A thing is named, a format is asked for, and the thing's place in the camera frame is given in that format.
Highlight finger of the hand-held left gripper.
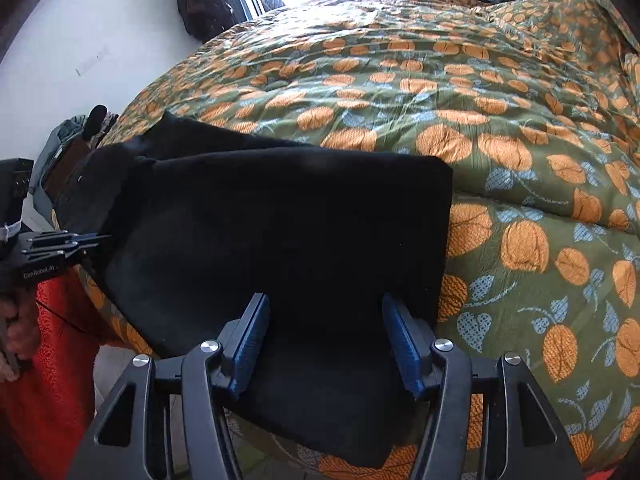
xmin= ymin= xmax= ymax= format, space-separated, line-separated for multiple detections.
xmin=29 ymin=230 xmax=113 ymax=264

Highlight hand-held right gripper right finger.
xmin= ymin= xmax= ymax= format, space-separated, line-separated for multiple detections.
xmin=381 ymin=294 xmax=583 ymax=480

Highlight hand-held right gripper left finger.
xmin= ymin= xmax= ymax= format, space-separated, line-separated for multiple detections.
xmin=67 ymin=292 xmax=272 ymax=480

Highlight black pants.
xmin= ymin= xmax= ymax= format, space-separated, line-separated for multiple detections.
xmin=52 ymin=110 xmax=455 ymax=470

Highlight person's left hand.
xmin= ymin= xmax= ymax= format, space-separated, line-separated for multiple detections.
xmin=0 ymin=295 xmax=44 ymax=382

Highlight brown wooden nightstand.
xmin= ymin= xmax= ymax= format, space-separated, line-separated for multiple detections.
xmin=44 ymin=137 xmax=93 ymax=196

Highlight grey blue clothes pile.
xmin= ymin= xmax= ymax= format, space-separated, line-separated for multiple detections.
xmin=29 ymin=115 xmax=93 ymax=206

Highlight black sock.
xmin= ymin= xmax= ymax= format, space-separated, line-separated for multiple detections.
xmin=82 ymin=105 xmax=108 ymax=142

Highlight red fleece garment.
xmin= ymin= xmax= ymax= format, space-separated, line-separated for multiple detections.
xmin=0 ymin=265 xmax=126 ymax=480

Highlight green orange floral blanket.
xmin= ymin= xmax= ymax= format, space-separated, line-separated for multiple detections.
xmin=85 ymin=0 xmax=640 ymax=480

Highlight dark hanging jacket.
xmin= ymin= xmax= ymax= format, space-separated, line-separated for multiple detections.
xmin=174 ymin=0 xmax=242 ymax=42

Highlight black cable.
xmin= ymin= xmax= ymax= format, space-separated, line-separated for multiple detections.
xmin=36 ymin=299 xmax=88 ymax=337

